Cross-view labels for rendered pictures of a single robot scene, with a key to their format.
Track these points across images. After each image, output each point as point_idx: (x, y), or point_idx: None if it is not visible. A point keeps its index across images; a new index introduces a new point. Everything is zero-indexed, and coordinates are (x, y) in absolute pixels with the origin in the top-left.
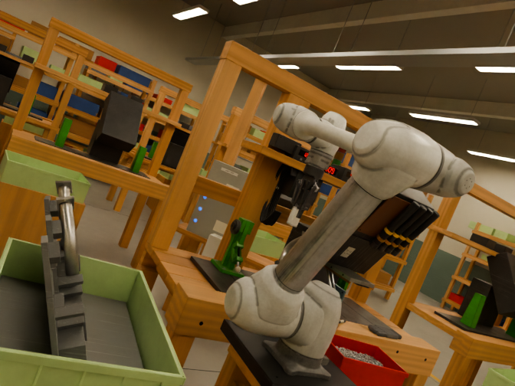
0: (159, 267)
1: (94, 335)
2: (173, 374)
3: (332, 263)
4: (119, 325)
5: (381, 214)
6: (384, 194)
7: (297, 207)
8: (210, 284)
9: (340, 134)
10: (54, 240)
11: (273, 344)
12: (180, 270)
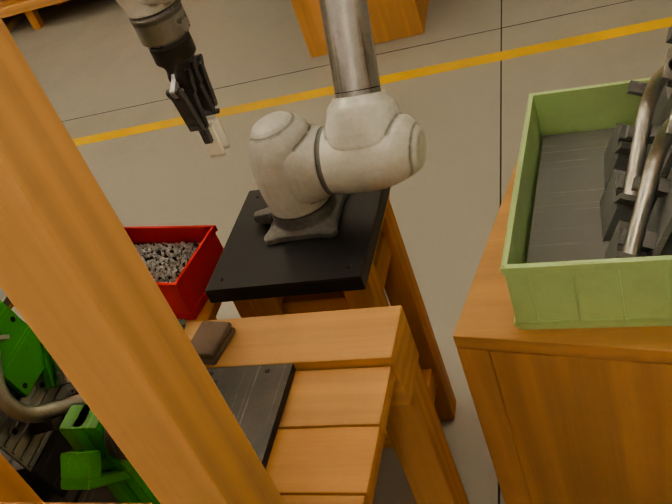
0: (373, 484)
1: (588, 214)
2: (540, 92)
3: None
4: (549, 241)
5: None
6: None
7: (219, 111)
8: (282, 416)
9: None
10: (671, 185)
11: (328, 220)
12: (331, 455)
